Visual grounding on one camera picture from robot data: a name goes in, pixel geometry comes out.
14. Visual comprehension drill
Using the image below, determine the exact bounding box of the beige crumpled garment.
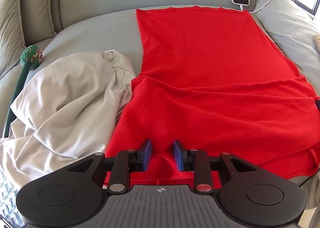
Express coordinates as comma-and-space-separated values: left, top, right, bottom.
1, 50, 136, 189

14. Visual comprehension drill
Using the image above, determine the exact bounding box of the red garment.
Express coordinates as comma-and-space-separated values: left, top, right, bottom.
106, 6, 319, 185

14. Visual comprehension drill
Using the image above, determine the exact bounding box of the blue patterned rug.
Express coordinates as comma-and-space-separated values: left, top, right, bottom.
1, 169, 25, 227

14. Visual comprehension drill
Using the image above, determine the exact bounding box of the olive cushion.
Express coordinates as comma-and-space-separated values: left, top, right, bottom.
1, 0, 25, 77
21, 0, 56, 45

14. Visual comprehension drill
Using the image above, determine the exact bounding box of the rear olive cushion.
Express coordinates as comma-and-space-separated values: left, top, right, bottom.
21, 0, 56, 45

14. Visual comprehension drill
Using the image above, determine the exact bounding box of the tan blanket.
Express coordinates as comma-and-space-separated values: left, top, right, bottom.
313, 34, 320, 53

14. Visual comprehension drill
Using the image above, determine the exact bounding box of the front olive cushion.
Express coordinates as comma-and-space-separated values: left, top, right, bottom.
1, 0, 25, 77

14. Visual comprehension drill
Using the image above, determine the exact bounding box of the window frame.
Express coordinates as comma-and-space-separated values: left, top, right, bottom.
291, 0, 319, 16

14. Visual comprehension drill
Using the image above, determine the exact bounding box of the white charging cable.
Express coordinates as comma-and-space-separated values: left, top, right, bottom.
239, 0, 288, 15

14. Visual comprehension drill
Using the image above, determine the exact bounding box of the grey sofa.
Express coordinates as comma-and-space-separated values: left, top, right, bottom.
0, 0, 320, 193

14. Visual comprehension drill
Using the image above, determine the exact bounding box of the green massage hammer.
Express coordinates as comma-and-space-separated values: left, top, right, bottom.
3, 45, 43, 138

